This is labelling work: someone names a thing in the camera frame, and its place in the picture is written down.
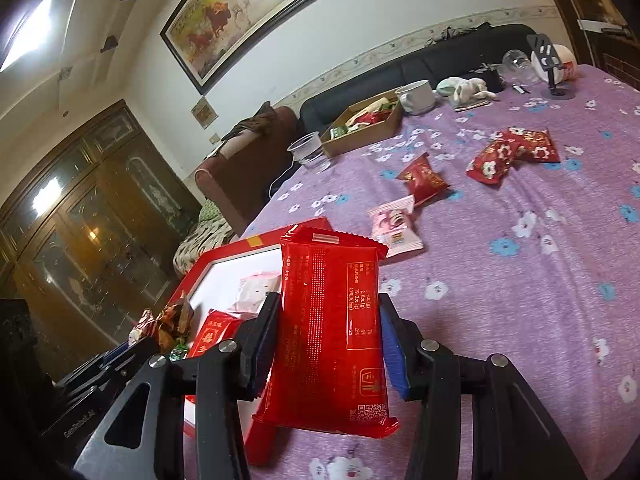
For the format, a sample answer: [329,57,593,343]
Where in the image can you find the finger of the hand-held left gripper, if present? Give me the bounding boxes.
[102,337,162,376]

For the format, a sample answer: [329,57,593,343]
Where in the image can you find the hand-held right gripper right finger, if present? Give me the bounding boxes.
[377,292,586,480]

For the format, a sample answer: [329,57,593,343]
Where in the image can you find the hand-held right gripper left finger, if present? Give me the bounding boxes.
[72,291,282,480]

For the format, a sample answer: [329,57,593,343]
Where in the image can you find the gold brown candy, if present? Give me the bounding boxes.
[155,297,196,351]

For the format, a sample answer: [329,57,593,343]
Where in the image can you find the red gift box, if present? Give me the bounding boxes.
[167,217,333,466]

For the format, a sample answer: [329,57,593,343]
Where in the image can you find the red white wrapped candy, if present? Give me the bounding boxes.
[129,309,158,346]

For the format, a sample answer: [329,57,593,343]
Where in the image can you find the pale pink snack packet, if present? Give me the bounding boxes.
[235,271,282,313]

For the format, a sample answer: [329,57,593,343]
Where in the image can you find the red gold print packet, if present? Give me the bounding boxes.
[396,152,451,208]
[187,310,244,358]

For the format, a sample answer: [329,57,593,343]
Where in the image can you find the floral patterned cushion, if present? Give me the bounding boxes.
[172,200,241,276]

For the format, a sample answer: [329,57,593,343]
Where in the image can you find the purple floral cloth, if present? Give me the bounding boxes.
[240,62,640,480]

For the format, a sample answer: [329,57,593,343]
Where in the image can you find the wooden glass door wardrobe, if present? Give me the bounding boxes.
[0,100,203,381]

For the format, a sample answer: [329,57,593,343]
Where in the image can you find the brown armchair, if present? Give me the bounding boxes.
[194,102,301,236]

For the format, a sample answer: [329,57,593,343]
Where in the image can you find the clear plastic cup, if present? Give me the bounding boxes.
[501,49,543,86]
[287,131,332,175]

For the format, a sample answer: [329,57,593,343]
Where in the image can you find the brown clothing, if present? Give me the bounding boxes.
[220,102,278,143]

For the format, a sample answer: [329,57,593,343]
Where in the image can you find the red floral snack packet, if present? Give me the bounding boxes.
[500,127,562,163]
[466,137,526,186]

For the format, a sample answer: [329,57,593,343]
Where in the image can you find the cardboard box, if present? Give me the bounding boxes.
[320,89,405,158]

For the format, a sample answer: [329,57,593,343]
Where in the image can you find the small framed picture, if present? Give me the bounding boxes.
[191,97,219,128]

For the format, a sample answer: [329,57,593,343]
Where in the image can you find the white mug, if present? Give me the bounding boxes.
[395,80,437,115]

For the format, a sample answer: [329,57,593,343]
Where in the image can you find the white and green cloth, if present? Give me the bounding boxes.
[436,76,501,102]

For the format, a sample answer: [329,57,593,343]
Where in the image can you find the black leather sofa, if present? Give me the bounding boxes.
[299,23,538,133]

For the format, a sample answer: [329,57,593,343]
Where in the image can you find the black small box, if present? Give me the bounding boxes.
[475,62,505,92]

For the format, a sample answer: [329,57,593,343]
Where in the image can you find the dark clothing pile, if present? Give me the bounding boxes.
[430,21,493,43]

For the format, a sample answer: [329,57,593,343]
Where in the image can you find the ceiling light panel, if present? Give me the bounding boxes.
[0,0,56,73]

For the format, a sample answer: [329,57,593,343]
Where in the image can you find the white paper bowl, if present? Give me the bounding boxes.
[531,44,581,83]

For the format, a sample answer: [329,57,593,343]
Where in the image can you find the black phone stand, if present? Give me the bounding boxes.
[525,33,576,100]

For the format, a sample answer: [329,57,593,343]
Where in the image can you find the wooden display cabinet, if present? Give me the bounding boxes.
[535,0,640,91]

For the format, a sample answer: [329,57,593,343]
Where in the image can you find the white cable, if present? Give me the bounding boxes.
[267,160,301,198]

